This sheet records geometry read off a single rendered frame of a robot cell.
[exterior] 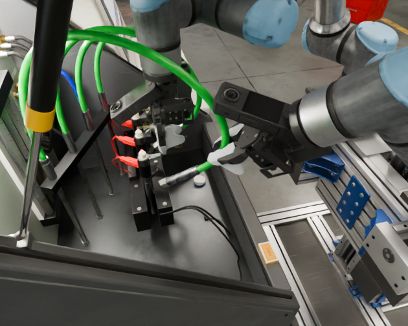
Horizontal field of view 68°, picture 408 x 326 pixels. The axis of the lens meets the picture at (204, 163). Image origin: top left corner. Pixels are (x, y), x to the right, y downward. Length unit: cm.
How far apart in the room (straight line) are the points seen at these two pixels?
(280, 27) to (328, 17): 53
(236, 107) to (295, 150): 11
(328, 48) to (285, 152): 63
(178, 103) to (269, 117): 23
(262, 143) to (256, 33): 16
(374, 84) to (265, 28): 18
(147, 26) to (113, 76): 43
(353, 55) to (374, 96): 67
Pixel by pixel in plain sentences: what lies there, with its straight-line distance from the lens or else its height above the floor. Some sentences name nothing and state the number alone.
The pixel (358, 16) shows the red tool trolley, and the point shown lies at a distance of 474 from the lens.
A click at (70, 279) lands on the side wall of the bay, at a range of 38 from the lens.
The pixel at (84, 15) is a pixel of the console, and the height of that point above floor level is 132.
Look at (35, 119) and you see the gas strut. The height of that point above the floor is 146.
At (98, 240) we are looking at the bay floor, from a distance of 94.
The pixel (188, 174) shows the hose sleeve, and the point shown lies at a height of 116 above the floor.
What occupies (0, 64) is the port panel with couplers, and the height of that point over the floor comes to 127.
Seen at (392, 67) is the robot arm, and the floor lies 145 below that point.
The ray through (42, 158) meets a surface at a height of 117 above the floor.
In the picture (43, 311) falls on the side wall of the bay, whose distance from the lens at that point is 45.
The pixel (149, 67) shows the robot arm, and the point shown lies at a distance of 56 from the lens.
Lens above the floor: 159
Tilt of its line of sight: 44 degrees down
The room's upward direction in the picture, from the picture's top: straight up
